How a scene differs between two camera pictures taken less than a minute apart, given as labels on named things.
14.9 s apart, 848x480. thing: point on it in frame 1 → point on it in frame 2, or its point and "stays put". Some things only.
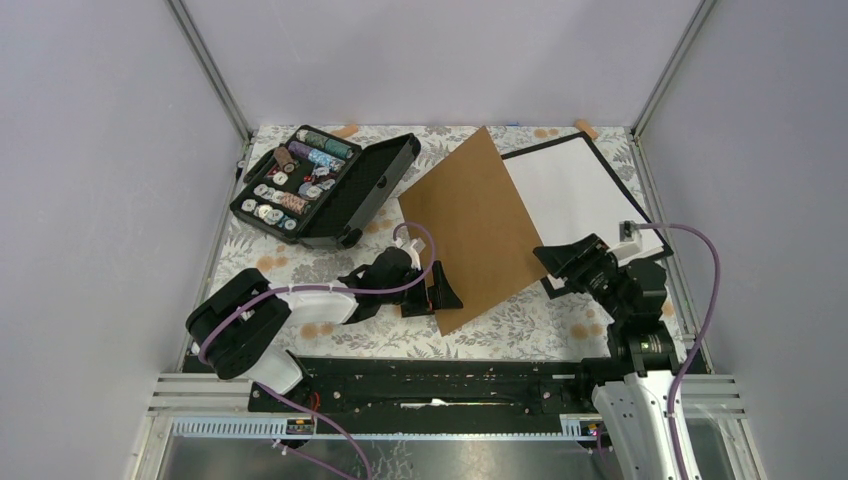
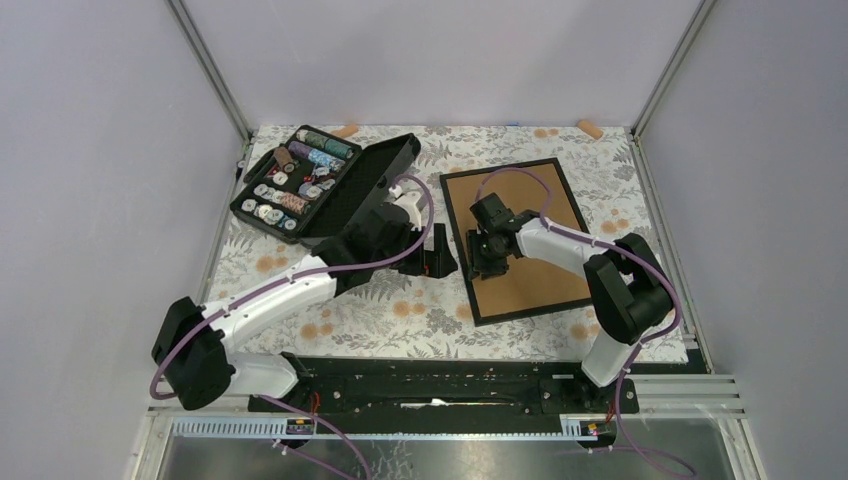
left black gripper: [438, 297] → [434, 263]
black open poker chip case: [313, 186] stays put
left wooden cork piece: [347, 131] stays put
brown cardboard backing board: [466, 213] → [522, 193]
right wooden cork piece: [584, 126] stays put
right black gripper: [569, 262] → [476, 263]
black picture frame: [569, 188] → [519, 315]
